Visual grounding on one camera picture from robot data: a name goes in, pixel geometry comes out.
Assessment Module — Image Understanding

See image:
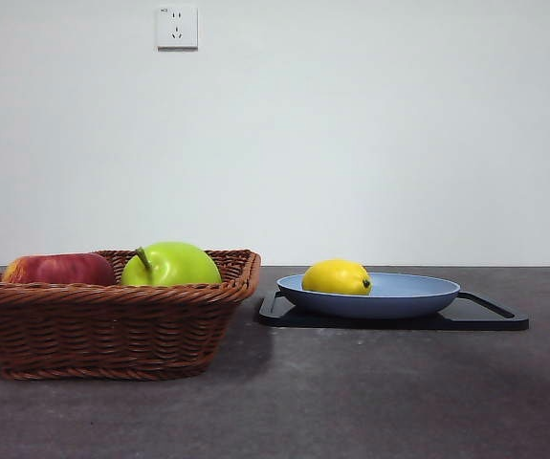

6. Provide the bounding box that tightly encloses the green apple with stem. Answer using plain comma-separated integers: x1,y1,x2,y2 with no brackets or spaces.
120,240,222,288

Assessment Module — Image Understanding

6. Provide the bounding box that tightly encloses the brown woven wicker basket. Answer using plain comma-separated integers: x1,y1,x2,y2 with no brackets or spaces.
0,248,262,383

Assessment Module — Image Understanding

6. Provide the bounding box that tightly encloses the blue round plate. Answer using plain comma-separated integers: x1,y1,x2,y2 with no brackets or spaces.
275,272,461,320

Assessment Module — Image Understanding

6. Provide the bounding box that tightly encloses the yellow lemon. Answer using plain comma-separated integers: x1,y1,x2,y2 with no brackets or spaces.
301,258,374,296

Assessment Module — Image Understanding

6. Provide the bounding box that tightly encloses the red apple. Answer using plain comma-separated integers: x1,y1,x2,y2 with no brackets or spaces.
1,252,117,287

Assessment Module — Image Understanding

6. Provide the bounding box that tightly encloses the white wall power socket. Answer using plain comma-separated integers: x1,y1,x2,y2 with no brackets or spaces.
156,4,199,52

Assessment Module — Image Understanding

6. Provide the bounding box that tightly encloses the black flat tray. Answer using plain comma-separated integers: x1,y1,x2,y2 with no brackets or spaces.
257,289,530,331

